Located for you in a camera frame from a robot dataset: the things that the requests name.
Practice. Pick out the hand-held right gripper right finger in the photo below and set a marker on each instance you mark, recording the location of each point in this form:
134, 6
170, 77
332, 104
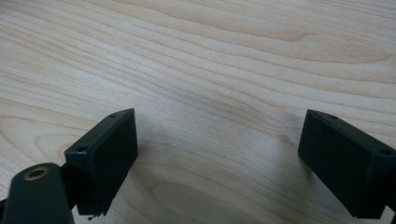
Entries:
345, 161

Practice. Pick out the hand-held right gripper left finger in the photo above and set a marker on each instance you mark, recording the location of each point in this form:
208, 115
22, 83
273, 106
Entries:
104, 155

